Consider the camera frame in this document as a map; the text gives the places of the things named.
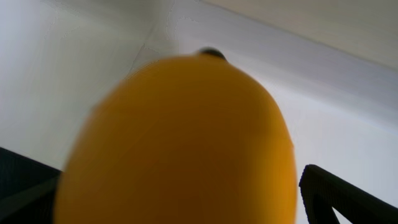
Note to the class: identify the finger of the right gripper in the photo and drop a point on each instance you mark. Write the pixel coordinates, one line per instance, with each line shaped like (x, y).
(320, 189)

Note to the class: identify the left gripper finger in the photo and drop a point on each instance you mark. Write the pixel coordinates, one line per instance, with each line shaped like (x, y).
(25, 189)

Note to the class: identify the yellow rubber duck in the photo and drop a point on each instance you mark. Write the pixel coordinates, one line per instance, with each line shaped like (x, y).
(180, 146)

